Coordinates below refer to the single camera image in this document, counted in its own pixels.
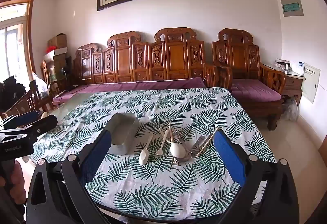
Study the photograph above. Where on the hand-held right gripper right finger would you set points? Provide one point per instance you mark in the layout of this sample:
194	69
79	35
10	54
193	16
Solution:
228	160

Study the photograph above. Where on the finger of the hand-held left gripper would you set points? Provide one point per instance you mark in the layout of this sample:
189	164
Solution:
46	123
25	118

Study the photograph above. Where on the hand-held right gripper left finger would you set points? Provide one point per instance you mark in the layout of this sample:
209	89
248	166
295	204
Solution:
97	157

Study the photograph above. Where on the rectangular metal container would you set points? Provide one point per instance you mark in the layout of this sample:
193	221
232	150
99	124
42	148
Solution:
122	144

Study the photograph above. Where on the white plastic spoon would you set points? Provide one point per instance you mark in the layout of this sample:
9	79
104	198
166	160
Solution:
143	156

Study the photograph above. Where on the cream plastic spoon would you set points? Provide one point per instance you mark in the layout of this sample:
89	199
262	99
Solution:
163	141

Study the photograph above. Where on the person's left hand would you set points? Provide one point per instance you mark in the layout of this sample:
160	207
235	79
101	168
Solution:
20	180

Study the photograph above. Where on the wooden chair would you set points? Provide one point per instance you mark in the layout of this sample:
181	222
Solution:
30	103

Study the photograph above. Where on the black cloth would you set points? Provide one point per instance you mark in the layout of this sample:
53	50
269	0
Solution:
10	93

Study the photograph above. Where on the white plastic bag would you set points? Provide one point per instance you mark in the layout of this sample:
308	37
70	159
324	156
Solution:
40	86

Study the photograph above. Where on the white round-bowl spoon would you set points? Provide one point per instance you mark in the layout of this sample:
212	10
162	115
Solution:
176	150

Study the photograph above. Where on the stacked boxes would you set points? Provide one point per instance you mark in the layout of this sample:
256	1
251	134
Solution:
57	70

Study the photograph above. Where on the leaf print tablecloth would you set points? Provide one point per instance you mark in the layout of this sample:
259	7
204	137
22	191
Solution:
153	188

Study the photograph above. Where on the white box with red flowers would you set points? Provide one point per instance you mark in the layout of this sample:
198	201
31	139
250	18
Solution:
55	52

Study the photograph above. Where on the purple armchair cushion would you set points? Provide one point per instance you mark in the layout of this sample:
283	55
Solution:
255	89

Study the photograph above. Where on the long purple sofa cushion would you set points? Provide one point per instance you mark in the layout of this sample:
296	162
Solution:
127	87

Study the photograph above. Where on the grey plastic bag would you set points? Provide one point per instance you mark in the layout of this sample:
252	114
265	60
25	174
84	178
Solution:
290	110

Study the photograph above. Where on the brown cardboard box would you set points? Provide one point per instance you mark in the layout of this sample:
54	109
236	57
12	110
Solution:
57	41

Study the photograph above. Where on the wooden side table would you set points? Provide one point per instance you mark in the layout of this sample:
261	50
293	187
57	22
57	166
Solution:
292	83

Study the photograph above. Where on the carved wooden armchair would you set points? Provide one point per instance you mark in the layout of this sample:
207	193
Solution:
237	55

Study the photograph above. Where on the carved wooden sofa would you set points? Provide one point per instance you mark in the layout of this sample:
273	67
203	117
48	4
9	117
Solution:
153	60

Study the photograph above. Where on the white device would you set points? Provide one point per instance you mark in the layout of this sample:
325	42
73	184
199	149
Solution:
297	67

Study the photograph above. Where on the wooden window frame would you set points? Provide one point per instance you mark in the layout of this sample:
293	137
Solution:
29	34

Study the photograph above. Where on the white wall cabinet door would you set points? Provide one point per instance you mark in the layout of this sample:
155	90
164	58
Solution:
311	83

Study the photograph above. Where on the grey wall panel box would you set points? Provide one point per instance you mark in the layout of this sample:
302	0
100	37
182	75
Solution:
291	6

